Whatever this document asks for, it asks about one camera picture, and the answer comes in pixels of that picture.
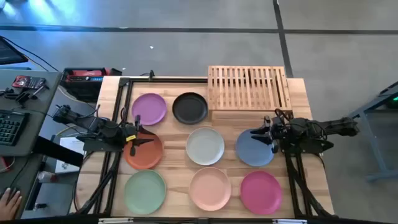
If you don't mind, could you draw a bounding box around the grey desk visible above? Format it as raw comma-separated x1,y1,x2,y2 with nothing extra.
0,68,63,218

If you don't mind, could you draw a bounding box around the wooden slatted shelf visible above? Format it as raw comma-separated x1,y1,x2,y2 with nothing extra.
207,65,293,127

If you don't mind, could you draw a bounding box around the black computer keyboard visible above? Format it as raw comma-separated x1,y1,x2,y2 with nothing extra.
0,109,30,147

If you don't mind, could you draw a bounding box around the magenta plate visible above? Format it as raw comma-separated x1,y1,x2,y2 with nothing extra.
239,170,284,216

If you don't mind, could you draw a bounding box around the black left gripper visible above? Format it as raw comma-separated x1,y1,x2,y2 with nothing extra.
120,114,155,157

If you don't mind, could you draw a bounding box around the red black tool case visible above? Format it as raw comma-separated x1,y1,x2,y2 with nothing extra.
60,67,123,102

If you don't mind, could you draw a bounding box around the person's hand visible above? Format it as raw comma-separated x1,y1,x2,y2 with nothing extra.
0,187,23,222

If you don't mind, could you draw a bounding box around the black desk beam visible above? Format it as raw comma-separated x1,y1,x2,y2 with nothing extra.
32,136,84,167

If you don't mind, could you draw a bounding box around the grey metal table frame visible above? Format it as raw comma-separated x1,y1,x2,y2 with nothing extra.
341,81,398,183

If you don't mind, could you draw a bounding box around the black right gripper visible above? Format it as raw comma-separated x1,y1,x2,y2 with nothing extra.
249,115,289,154

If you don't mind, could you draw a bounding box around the white label strip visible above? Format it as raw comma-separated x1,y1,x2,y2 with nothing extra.
98,217,134,224
272,218,308,224

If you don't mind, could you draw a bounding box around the blue plate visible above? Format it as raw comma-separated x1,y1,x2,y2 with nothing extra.
235,128,275,167

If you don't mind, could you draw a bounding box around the light green plate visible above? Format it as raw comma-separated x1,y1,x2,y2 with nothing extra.
124,169,167,215

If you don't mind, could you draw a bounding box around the light grey plate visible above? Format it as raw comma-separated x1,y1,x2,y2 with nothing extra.
185,127,225,166

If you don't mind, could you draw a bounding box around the black computer monitor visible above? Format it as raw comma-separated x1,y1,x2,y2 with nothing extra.
0,36,29,65

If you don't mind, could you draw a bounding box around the white paper sheet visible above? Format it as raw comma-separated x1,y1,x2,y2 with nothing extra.
55,136,85,174

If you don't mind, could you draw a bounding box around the black aluminium table frame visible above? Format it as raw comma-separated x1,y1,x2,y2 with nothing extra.
70,77,335,218

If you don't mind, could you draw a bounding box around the orange plate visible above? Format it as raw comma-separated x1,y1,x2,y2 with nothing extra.
123,132,164,170

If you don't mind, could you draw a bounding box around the black clamp mount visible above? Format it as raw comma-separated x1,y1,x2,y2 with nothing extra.
0,84,50,105

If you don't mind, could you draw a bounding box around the peach plate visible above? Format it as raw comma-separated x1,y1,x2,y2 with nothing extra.
189,167,232,212

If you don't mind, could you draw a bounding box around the black plate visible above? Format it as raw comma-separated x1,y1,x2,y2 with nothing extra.
172,91,208,125

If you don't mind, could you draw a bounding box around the purple plate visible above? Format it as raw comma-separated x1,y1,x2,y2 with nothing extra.
131,93,167,126

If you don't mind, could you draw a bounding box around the red black phone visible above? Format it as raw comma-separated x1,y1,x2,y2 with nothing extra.
11,75,47,90

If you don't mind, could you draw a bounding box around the small clear bottle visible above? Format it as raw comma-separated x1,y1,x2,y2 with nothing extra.
37,170,58,184

